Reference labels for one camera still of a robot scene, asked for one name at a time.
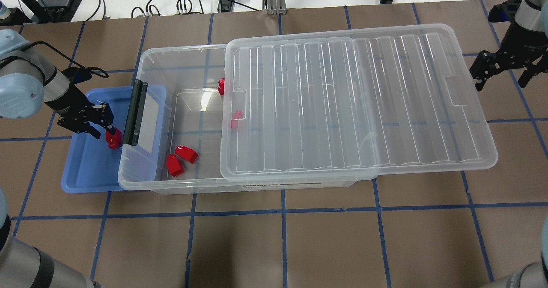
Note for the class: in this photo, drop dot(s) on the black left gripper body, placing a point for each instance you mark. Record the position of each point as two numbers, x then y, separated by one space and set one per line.
68 102

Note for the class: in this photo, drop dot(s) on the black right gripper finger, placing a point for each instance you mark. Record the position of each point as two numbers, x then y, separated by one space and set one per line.
529 72
480 82

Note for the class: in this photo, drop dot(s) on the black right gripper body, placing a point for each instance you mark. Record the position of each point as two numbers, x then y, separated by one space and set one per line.
525 45

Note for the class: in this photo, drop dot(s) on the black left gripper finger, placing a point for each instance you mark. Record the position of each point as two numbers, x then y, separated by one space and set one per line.
111 130

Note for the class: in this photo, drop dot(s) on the red block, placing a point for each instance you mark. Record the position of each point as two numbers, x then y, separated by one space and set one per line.
221 86
174 166
113 142
235 118
186 153

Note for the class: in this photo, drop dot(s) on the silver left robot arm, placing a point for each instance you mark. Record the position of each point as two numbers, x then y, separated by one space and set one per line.
417 71

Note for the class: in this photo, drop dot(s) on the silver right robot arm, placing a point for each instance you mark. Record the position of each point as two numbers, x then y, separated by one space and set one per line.
531 16

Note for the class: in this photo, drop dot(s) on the blue plastic tray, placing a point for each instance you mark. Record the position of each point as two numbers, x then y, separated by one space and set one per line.
91 166

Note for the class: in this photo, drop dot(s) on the clear plastic box lid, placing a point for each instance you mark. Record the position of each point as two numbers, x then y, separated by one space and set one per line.
305 123

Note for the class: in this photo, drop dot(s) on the black box handle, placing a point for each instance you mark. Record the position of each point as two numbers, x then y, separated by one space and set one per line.
135 113

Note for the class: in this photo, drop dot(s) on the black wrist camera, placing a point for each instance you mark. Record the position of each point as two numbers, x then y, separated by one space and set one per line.
504 12

